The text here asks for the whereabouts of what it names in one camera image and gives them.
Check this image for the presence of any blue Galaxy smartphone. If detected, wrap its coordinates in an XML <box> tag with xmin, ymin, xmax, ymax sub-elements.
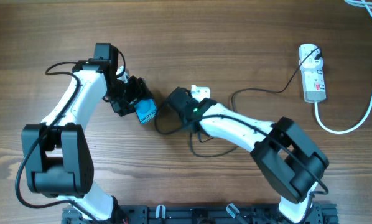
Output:
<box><xmin>134</xmin><ymin>98</ymin><xmax>157</xmax><ymax>124</ymax></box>

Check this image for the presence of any black USB charging cable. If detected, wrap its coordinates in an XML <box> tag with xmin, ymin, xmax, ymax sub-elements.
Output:
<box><xmin>154</xmin><ymin>47</ymin><xmax>323</xmax><ymax>158</ymax></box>

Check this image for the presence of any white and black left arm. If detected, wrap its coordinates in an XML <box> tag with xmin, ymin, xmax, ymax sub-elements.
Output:
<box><xmin>15</xmin><ymin>43</ymin><xmax>157</xmax><ymax>223</ymax></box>

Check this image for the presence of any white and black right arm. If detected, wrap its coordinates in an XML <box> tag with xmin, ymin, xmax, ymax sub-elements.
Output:
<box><xmin>165</xmin><ymin>87</ymin><xmax>329</xmax><ymax>223</ymax></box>

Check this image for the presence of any white USB charger plug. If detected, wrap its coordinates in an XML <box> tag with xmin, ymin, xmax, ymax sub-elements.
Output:
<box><xmin>299</xmin><ymin>44</ymin><xmax>323</xmax><ymax>72</ymax></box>

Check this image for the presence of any white power strip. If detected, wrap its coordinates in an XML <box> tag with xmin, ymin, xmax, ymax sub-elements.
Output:
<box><xmin>301</xmin><ymin>67</ymin><xmax>327</xmax><ymax>103</ymax></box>

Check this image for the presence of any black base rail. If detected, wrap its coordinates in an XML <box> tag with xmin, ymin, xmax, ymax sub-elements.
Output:
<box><xmin>61</xmin><ymin>202</ymin><xmax>339</xmax><ymax>224</ymax></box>

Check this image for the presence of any white power strip cord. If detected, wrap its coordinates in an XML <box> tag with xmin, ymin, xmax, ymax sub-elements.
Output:
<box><xmin>314</xmin><ymin>0</ymin><xmax>372</xmax><ymax>135</ymax></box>

